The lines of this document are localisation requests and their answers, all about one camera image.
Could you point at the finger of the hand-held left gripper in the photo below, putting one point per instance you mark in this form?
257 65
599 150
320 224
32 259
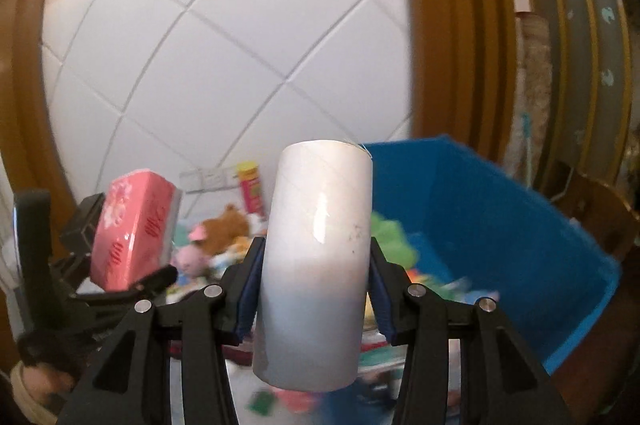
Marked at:
82 227
145 287

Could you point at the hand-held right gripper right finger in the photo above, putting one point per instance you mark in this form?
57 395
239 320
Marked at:
382 300

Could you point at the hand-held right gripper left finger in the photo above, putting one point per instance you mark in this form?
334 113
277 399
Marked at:
250 300

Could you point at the pink tissue pack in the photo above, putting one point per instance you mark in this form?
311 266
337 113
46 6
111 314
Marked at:
132 230

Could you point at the green frog plush toy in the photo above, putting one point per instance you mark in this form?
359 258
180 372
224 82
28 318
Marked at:
392 235

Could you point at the white cylindrical bottle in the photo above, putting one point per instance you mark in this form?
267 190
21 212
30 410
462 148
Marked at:
310 265

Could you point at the blue plastic container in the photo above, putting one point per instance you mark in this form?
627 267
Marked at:
475 205

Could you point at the person's left hand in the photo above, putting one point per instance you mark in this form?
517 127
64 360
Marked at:
42 380

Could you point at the small pink pig plush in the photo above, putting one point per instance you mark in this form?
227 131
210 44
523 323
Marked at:
190 260

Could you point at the brown teddy bear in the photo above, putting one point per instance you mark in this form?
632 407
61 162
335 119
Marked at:
225 227

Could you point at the small green packet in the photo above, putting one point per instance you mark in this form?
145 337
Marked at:
262 401

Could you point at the pink packet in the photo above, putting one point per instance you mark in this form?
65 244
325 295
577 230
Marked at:
295 399

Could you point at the red and yellow chips can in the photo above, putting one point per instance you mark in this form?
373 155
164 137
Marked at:
251 187

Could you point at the wooden chair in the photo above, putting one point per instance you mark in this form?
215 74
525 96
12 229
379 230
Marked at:
600 210

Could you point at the patterned rolled mat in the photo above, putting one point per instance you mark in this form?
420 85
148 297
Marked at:
530 105

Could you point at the glass door with wooden bars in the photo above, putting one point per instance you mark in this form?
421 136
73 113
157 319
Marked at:
585 45

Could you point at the wooden door frame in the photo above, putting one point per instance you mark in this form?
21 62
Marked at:
30 80
455 20

